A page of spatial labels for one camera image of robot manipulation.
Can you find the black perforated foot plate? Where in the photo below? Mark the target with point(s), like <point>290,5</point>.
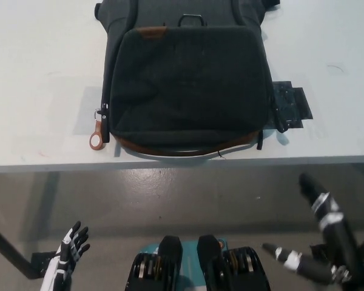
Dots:
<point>42,262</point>

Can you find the dark grey fabric backpack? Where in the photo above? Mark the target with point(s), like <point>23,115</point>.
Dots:
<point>188,91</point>

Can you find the black tape patch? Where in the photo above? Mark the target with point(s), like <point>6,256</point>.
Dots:
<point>294,103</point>

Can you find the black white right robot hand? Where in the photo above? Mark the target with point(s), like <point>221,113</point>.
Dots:
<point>336,224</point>

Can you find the brown leather round key tag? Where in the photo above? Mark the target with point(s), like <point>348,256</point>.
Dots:
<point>97,141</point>

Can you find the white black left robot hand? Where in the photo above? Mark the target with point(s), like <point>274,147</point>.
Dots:
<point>62,257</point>

